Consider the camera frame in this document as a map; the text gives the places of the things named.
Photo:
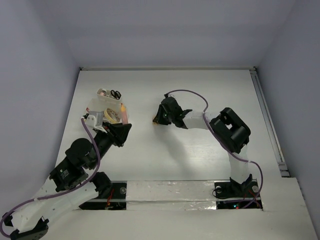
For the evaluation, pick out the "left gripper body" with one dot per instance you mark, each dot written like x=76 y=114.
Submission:
x=107 y=130

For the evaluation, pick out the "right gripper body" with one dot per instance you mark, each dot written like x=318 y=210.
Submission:
x=170 y=116

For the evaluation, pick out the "beige masking tape roll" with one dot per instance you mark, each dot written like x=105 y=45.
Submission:
x=111 y=116

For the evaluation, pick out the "pink glue bottle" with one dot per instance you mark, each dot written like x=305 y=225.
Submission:
x=124 y=116

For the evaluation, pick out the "black handled scissors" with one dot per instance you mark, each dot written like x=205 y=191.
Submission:
x=116 y=94

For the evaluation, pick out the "pink white stapler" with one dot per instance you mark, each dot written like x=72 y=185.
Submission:
x=103 y=93

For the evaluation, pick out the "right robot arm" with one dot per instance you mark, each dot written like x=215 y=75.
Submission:
x=227 y=127

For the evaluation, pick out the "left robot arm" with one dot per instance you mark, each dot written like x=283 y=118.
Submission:
x=71 y=185

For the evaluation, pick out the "white perforated storage basket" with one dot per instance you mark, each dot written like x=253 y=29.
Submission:
x=97 y=106

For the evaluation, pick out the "cream divided pen holder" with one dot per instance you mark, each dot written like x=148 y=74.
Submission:
x=108 y=98

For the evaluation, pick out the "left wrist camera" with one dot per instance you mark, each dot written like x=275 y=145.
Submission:
x=93 y=119

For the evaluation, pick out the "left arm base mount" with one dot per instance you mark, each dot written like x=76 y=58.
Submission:
x=114 y=200

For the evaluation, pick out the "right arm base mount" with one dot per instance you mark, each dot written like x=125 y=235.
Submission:
x=231 y=195

